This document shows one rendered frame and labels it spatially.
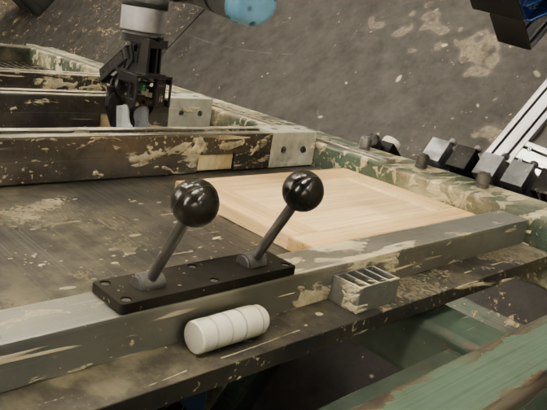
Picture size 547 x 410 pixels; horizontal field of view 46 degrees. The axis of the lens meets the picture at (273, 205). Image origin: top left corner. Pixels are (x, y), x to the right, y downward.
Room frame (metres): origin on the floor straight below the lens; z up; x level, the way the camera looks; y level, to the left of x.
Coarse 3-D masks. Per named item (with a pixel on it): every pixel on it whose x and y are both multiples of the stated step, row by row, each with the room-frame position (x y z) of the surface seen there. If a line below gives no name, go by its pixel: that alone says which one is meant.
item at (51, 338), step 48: (384, 240) 0.47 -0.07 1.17; (432, 240) 0.46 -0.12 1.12; (480, 240) 0.47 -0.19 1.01; (240, 288) 0.39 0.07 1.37; (288, 288) 0.40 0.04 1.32; (0, 336) 0.36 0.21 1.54; (48, 336) 0.36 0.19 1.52; (96, 336) 0.36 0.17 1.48; (144, 336) 0.37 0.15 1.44; (0, 384) 0.34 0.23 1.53
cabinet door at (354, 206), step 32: (224, 192) 0.73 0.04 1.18; (256, 192) 0.73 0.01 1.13; (352, 192) 0.72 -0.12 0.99; (384, 192) 0.72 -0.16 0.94; (256, 224) 0.60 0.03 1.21; (288, 224) 0.59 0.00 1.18; (320, 224) 0.59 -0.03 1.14; (352, 224) 0.58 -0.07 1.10; (384, 224) 0.57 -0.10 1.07; (416, 224) 0.56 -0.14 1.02
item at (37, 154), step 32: (0, 128) 0.90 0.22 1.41; (32, 128) 0.90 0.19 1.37; (64, 128) 0.91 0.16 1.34; (96, 128) 0.92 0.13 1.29; (128, 128) 0.93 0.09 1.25; (160, 128) 0.94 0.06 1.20; (192, 128) 0.95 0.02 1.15; (224, 128) 0.96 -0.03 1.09; (256, 128) 0.97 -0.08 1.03; (288, 128) 0.98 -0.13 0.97; (0, 160) 0.83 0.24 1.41; (32, 160) 0.84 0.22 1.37; (64, 160) 0.85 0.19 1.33; (96, 160) 0.86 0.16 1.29; (128, 160) 0.87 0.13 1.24; (160, 160) 0.88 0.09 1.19; (192, 160) 0.89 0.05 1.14; (256, 160) 0.92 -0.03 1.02; (288, 160) 0.93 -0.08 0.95
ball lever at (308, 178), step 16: (288, 176) 0.41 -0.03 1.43; (304, 176) 0.39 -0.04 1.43; (288, 192) 0.39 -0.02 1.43; (304, 192) 0.38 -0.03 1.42; (320, 192) 0.38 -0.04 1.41; (288, 208) 0.40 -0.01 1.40; (304, 208) 0.38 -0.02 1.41; (272, 240) 0.41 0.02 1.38; (240, 256) 0.43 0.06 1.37; (256, 256) 0.42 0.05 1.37
